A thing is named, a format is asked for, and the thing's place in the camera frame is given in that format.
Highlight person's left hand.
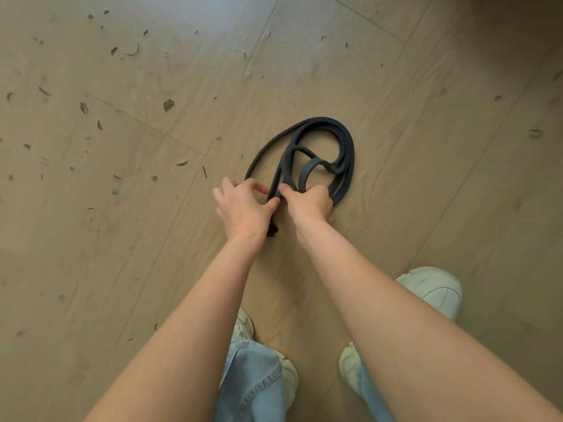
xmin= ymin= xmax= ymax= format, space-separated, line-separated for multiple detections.
xmin=213 ymin=177 xmax=281 ymax=243

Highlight person's right hand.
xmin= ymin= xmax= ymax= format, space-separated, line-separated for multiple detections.
xmin=278 ymin=183 xmax=334 ymax=225

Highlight black strap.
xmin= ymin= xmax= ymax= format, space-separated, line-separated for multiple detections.
xmin=245 ymin=117 xmax=355 ymax=238

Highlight person's right forearm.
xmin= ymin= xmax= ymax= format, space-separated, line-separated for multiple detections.
xmin=294 ymin=215 xmax=563 ymax=422

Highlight person's left forearm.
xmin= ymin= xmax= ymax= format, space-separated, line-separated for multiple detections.
xmin=83 ymin=235 xmax=266 ymax=422

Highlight scattered dark floor scraps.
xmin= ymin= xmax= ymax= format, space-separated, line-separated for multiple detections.
xmin=0 ymin=10 xmax=563 ymax=340

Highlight white left shoe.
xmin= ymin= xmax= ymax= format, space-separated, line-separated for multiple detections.
xmin=232 ymin=307 xmax=300 ymax=410

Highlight white shoe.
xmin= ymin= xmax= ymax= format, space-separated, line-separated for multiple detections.
xmin=339 ymin=266 xmax=463 ymax=397
xmin=232 ymin=307 xmax=300 ymax=410

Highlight white right shoe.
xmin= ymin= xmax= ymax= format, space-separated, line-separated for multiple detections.
xmin=339 ymin=266 xmax=463 ymax=397

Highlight light blue left jeans leg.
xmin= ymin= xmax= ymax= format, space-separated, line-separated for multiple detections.
xmin=214 ymin=337 xmax=285 ymax=422

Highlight light blue jeans leg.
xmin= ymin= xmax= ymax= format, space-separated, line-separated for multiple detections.
xmin=358 ymin=364 xmax=395 ymax=422
xmin=214 ymin=337 xmax=285 ymax=422

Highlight light blue right jeans leg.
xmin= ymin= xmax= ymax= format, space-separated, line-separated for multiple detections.
xmin=358 ymin=364 xmax=395 ymax=422

